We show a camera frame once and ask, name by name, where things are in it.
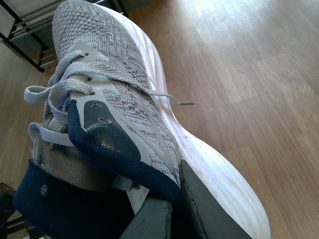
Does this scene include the grey knit sneaker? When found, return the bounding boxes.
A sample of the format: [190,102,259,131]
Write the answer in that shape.
[13,0,271,239]

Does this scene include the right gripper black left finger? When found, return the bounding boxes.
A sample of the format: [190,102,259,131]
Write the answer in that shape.
[121,193,173,239]

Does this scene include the black metal shoe rack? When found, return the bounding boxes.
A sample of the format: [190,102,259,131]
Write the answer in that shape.
[0,0,129,73]

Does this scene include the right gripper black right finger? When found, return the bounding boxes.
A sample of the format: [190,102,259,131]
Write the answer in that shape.
[180,160,249,239]

